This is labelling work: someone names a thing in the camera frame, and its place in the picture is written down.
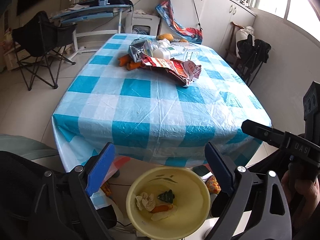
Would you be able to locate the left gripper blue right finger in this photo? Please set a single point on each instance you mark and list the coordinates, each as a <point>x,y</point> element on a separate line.
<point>222,168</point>

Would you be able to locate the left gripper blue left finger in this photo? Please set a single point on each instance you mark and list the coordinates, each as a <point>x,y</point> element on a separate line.
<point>97,168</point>

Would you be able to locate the white tissue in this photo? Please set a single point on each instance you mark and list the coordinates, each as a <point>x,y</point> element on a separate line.
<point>145,201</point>

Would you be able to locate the red white snack bag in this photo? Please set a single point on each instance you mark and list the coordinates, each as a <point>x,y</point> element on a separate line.
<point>184,72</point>

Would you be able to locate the clear plastic jar with label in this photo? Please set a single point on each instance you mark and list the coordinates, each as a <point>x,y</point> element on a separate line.
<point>163,49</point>

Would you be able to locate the grey milk carton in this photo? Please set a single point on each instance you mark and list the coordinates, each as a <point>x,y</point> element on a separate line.
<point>138,47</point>

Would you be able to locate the yellow trash bin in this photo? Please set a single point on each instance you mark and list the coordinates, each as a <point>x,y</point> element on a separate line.
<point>168,203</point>

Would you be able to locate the person's right hand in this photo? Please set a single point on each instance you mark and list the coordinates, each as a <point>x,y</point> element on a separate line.
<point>310,191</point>

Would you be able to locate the blue white checkered tablecloth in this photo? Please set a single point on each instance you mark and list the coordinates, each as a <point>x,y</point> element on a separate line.
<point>149,117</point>

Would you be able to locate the black folded chair with clothes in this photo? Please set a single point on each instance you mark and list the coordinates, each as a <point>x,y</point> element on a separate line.
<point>247,52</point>

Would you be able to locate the colourful hanging fabric bag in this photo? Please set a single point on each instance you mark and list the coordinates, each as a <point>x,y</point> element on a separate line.
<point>166,12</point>

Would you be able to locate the black folding camp chair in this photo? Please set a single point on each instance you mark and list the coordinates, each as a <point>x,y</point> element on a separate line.
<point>45,44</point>

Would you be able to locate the yellow mango with dark spot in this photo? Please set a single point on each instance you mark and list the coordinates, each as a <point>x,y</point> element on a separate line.
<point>166,36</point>

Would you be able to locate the blue white study desk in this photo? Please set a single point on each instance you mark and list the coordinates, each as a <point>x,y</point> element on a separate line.
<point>91,13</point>

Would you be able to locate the white cabinet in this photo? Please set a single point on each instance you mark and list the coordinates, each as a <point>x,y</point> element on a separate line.
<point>215,18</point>

